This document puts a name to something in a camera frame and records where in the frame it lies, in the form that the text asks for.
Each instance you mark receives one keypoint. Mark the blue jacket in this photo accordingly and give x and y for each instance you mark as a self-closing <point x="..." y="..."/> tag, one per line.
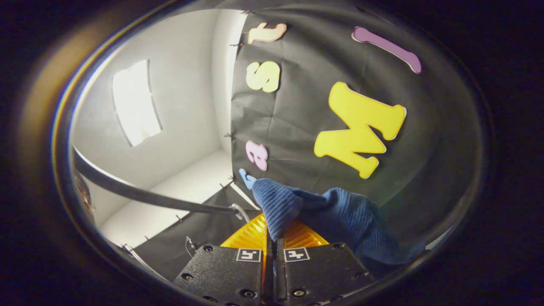
<point x="340" y="212"/>

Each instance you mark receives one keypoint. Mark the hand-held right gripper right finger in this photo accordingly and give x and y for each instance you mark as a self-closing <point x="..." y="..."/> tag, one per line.
<point x="279" y="259"/>

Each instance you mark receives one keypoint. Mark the black backdrop cloth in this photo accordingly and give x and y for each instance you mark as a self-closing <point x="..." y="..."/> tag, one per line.
<point x="306" y="119"/>

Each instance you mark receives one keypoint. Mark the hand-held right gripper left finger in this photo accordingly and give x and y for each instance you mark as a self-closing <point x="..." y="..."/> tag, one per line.
<point x="225" y="272"/>

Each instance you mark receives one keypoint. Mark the black clothes rack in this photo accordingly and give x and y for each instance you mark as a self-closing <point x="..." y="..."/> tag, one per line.
<point x="140" y="194"/>

